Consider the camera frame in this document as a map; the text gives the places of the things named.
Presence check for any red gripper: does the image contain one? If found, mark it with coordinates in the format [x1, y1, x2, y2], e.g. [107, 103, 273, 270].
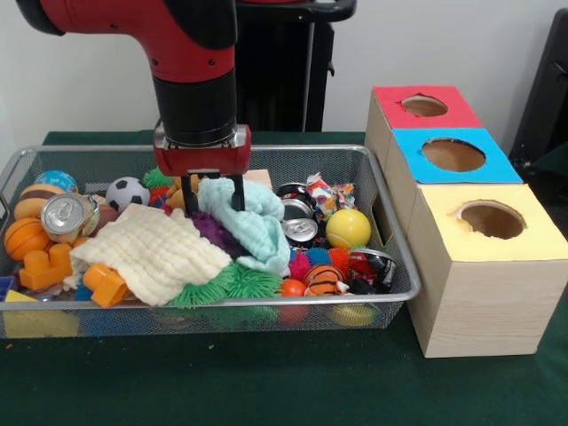
[154, 122, 253, 217]

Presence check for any light blue knitted cloth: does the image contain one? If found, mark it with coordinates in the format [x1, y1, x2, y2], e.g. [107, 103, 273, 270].
[197, 178, 292, 274]

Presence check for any cream knitted cloth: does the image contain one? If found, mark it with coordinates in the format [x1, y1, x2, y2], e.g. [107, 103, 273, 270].
[69, 208, 234, 307]

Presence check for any orange plastic building block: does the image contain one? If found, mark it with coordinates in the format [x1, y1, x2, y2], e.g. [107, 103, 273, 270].
[83, 261, 133, 309]

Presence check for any silver mesh bin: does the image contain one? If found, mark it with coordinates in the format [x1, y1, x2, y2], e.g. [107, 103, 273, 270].
[0, 144, 422, 341]

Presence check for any wooden box with three holes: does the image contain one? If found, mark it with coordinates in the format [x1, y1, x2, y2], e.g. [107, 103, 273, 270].
[364, 84, 568, 359]

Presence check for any purple spiky toy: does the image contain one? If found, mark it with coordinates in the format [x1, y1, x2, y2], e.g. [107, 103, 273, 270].
[190, 208, 243, 258]

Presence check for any small soccer ball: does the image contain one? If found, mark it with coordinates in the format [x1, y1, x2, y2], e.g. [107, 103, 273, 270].
[105, 176, 151, 213]

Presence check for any large green spiky ball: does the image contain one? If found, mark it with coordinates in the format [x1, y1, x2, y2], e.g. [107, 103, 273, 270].
[168, 264, 236, 310]

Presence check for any yellow ball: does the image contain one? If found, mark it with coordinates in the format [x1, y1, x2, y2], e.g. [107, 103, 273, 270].
[326, 209, 372, 249]

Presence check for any silver drink can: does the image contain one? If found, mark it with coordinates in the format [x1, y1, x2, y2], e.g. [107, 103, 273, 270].
[40, 193, 101, 245]

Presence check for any long orange building block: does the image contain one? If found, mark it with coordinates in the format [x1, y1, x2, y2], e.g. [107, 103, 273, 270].
[18, 237, 92, 292]

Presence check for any orange toy basketball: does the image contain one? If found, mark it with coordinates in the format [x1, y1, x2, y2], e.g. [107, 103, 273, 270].
[4, 217, 54, 262]

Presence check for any dark green table cloth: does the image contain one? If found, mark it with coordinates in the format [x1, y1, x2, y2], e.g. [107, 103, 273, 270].
[532, 146, 568, 178]
[0, 130, 568, 426]

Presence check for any black stand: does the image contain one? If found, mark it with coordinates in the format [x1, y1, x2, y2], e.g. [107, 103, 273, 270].
[509, 8, 568, 168]

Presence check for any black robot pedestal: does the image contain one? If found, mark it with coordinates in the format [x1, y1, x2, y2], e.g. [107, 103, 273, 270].
[234, 0, 359, 132]

